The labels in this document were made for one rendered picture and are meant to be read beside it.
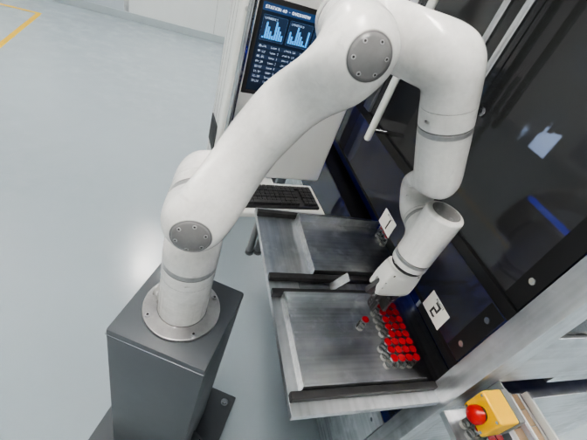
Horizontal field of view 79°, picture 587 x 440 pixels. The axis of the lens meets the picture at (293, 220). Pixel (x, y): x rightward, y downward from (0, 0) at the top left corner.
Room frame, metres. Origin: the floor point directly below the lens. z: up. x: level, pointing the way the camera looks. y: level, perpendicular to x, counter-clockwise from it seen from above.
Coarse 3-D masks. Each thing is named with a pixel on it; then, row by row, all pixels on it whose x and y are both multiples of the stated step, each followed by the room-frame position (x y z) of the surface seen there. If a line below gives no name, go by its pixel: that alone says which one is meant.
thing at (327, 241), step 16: (304, 224) 1.00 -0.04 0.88; (320, 224) 1.03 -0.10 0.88; (336, 224) 1.07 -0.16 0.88; (352, 224) 1.10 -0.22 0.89; (368, 224) 1.13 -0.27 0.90; (304, 240) 0.89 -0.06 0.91; (320, 240) 0.95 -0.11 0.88; (336, 240) 0.98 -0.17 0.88; (352, 240) 1.02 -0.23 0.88; (368, 240) 1.05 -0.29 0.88; (320, 256) 0.87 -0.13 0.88; (336, 256) 0.90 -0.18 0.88; (352, 256) 0.93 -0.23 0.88; (368, 256) 0.97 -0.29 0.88; (384, 256) 1.00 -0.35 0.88; (320, 272) 0.78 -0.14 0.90; (336, 272) 0.80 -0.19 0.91; (352, 272) 0.83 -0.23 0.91; (368, 272) 0.85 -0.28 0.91
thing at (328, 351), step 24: (288, 312) 0.59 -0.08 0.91; (312, 312) 0.64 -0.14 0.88; (336, 312) 0.68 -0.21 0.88; (360, 312) 0.71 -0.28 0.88; (288, 336) 0.54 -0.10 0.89; (312, 336) 0.57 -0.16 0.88; (336, 336) 0.60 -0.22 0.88; (360, 336) 0.63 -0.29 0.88; (312, 360) 0.50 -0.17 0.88; (336, 360) 0.53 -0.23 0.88; (360, 360) 0.56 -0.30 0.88; (312, 384) 0.42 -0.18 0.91; (336, 384) 0.45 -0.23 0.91; (360, 384) 0.48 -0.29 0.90
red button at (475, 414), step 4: (472, 404) 0.47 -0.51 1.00; (476, 404) 0.47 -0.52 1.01; (468, 408) 0.46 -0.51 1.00; (472, 408) 0.46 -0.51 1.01; (476, 408) 0.46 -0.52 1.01; (480, 408) 0.46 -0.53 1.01; (468, 412) 0.45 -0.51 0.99; (472, 412) 0.45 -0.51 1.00; (476, 412) 0.45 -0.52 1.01; (480, 412) 0.45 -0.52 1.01; (484, 412) 0.45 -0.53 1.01; (468, 416) 0.45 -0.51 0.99; (472, 416) 0.45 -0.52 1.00; (476, 416) 0.44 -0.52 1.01; (480, 416) 0.44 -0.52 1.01; (484, 416) 0.45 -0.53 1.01; (468, 420) 0.45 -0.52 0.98; (472, 420) 0.44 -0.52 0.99; (476, 420) 0.44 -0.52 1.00; (480, 420) 0.44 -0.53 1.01; (484, 420) 0.44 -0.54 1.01; (476, 424) 0.43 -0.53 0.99; (480, 424) 0.44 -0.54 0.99
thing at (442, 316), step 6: (432, 294) 0.72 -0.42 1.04; (426, 300) 0.72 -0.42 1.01; (432, 300) 0.71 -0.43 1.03; (438, 300) 0.70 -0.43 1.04; (426, 306) 0.71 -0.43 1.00; (432, 312) 0.69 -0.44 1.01; (444, 312) 0.67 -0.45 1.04; (432, 318) 0.68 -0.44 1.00; (438, 318) 0.67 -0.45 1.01; (444, 318) 0.66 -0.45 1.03; (438, 324) 0.66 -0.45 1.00
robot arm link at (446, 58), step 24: (384, 0) 0.63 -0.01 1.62; (408, 0) 0.62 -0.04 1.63; (408, 24) 0.59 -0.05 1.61; (432, 24) 0.58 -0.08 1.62; (456, 24) 0.58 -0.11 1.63; (408, 48) 0.58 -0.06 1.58; (432, 48) 0.57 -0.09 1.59; (456, 48) 0.57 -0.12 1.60; (480, 48) 0.58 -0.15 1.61; (408, 72) 0.59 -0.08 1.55; (432, 72) 0.56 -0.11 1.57; (456, 72) 0.56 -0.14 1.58; (480, 72) 0.58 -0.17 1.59; (432, 96) 0.58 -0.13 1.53; (456, 96) 0.57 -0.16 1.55; (480, 96) 0.60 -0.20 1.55; (432, 120) 0.58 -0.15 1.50; (456, 120) 0.57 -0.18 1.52
